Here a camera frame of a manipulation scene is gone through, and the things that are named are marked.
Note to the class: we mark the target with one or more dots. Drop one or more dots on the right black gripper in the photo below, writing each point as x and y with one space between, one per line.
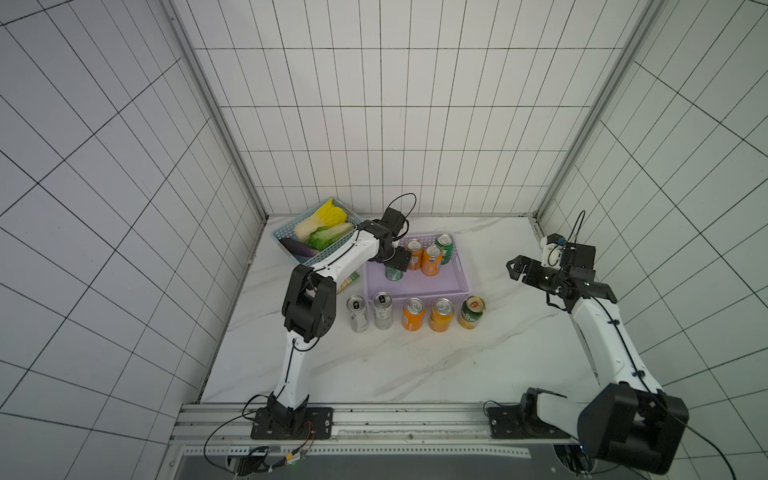
535 275

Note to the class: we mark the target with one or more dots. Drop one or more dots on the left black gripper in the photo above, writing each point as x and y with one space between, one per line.
397 262

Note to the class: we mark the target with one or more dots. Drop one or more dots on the orange Fanta can back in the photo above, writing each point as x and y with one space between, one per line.
431 260

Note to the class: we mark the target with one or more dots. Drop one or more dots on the orange fanta can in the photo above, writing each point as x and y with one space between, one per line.
413 314
431 260

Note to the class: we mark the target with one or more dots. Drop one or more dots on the tall silver can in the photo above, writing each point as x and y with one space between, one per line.
383 310

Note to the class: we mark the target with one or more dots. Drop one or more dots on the green Sprite can back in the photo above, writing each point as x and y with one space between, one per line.
445 242

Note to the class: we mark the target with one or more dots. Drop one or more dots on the green sprite can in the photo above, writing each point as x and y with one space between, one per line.
445 242
393 274

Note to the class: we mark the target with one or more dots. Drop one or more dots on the orange Fanta can front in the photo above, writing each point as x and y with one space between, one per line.
413 314

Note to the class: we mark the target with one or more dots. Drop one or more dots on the green gold-top can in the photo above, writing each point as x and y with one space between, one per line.
471 312

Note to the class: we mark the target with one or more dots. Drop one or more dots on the small silver can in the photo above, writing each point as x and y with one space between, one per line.
357 309

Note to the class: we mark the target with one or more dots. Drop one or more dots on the orange Schweppes can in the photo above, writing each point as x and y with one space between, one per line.
441 315

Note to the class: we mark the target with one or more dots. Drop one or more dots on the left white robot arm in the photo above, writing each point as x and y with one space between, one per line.
310 310

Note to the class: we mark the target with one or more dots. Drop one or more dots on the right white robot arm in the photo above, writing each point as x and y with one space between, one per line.
630 421

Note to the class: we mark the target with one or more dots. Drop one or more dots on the purple plastic basket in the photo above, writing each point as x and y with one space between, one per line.
450 282

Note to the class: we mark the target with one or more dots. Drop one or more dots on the blue plastic basket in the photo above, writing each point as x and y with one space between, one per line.
287 231

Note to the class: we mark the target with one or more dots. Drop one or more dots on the green soup mix packet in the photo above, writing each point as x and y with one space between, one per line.
353 277

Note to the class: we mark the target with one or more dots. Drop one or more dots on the green lettuce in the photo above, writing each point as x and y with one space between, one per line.
324 237

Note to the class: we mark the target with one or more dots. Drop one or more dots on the yellow napa cabbage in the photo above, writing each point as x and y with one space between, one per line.
326 216

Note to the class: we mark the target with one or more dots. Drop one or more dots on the purple eggplant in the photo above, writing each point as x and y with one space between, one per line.
298 249

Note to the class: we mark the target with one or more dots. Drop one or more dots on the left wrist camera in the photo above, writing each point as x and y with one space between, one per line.
394 220

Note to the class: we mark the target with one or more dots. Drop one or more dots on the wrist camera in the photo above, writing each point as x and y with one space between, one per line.
554 239
394 220

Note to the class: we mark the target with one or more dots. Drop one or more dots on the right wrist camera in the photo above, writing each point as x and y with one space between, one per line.
554 239

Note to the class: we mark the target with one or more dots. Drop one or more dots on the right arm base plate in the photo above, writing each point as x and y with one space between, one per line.
507 422

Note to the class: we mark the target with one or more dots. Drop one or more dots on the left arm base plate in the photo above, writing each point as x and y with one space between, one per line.
313 422

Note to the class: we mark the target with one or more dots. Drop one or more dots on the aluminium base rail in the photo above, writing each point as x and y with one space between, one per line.
220 430

